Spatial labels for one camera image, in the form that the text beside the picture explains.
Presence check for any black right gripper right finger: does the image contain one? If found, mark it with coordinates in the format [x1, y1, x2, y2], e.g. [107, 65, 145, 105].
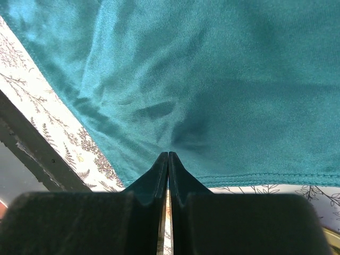
[168, 152, 332, 254]

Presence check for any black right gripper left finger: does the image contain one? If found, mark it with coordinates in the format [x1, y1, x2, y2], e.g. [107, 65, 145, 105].
[1, 152, 168, 254]

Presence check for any teal cloth napkin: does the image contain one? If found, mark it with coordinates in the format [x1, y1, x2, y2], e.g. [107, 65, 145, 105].
[1, 1, 339, 187]

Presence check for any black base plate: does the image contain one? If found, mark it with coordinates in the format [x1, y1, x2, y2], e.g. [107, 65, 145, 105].
[1, 92, 91, 192]

